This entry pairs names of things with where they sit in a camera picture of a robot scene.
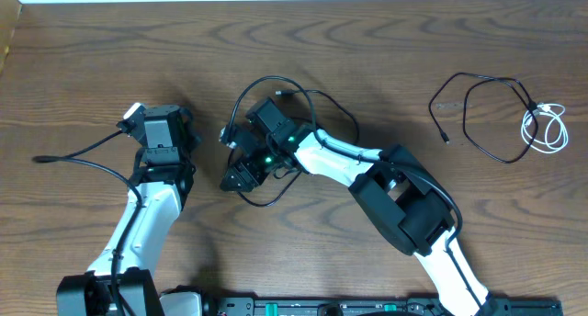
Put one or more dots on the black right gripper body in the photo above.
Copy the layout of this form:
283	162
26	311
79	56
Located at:
258	165

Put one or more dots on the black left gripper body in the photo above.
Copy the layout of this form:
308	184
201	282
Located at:
192	141

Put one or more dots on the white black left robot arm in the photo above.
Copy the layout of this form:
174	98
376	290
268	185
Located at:
120	280

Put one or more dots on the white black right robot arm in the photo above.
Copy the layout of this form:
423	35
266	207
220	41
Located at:
406	205

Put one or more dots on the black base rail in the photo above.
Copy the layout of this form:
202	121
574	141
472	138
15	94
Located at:
349	307

